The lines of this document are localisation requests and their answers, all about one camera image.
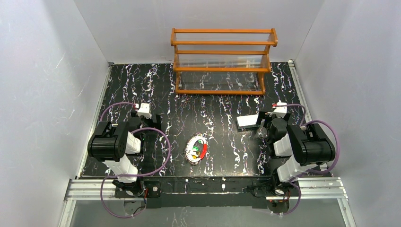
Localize metal keyring with red handle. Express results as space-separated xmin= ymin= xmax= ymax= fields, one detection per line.
xmin=184 ymin=134 xmax=209 ymax=165

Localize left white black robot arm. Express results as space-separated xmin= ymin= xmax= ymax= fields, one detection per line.
xmin=87 ymin=112 xmax=161 ymax=183

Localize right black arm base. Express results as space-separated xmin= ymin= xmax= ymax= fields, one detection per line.
xmin=246 ymin=176 xmax=294 ymax=214

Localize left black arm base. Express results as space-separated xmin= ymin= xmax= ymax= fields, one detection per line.
xmin=112 ymin=180 xmax=161 ymax=198

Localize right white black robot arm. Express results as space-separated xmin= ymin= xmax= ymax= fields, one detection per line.
xmin=257 ymin=109 xmax=336 ymax=185

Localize white black flat box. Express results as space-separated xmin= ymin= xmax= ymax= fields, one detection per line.
xmin=235 ymin=114 xmax=260 ymax=131

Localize orange wooden shelf rack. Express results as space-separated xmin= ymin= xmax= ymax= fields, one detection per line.
xmin=170 ymin=28 xmax=278 ymax=96

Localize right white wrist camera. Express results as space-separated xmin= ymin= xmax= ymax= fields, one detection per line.
xmin=269 ymin=102 xmax=288 ymax=118

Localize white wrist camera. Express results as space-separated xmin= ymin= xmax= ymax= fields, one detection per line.
xmin=269 ymin=102 xmax=288 ymax=118
xmin=137 ymin=103 xmax=152 ymax=119

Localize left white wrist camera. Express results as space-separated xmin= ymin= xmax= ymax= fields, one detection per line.
xmin=137 ymin=103 xmax=152 ymax=119

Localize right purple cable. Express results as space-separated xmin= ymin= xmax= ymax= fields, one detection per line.
xmin=271 ymin=103 xmax=341 ymax=216

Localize aluminium front rail frame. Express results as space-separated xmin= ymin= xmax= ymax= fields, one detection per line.
xmin=59 ymin=176 xmax=356 ymax=227

